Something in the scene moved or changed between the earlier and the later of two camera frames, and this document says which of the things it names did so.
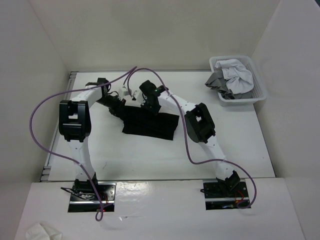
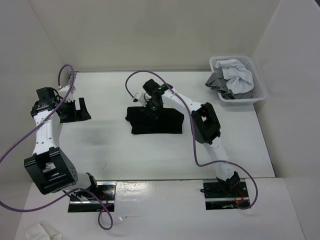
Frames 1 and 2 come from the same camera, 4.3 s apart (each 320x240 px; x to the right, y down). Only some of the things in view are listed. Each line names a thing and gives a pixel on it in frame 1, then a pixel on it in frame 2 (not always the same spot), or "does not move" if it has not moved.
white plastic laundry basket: [259, 93] does not move
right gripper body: [153, 108] does not move
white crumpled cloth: [39, 232] does not move
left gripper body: [114, 104] -> [69, 113]
